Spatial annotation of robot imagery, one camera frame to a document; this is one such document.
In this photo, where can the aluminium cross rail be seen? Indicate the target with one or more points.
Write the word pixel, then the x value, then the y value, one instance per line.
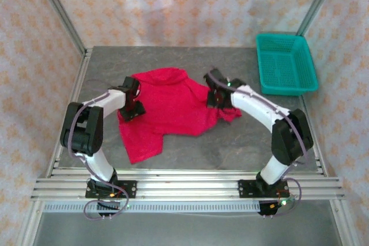
pixel 187 185

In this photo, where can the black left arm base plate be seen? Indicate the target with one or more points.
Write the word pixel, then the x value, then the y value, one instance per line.
pixel 129 189

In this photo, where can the aluminium upright post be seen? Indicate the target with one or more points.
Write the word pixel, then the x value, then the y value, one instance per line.
pixel 62 15
pixel 317 1

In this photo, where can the patterned cloth backdrop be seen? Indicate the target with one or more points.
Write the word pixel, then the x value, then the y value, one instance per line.
pixel 184 4

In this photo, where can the aluminium side rail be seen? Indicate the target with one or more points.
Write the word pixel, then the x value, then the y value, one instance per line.
pixel 73 99
pixel 317 148

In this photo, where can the grey metal lower shelf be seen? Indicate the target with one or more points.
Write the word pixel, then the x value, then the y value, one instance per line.
pixel 184 230

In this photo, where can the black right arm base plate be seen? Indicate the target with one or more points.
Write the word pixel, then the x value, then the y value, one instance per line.
pixel 248 188

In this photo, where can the teal plastic basket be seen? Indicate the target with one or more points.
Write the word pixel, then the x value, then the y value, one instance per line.
pixel 285 64

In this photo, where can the red t-shirt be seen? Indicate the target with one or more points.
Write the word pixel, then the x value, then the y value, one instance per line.
pixel 176 107

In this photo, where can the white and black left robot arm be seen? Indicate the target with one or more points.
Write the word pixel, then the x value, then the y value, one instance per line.
pixel 95 113

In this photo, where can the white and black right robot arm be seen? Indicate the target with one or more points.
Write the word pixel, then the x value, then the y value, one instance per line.
pixel 288 136

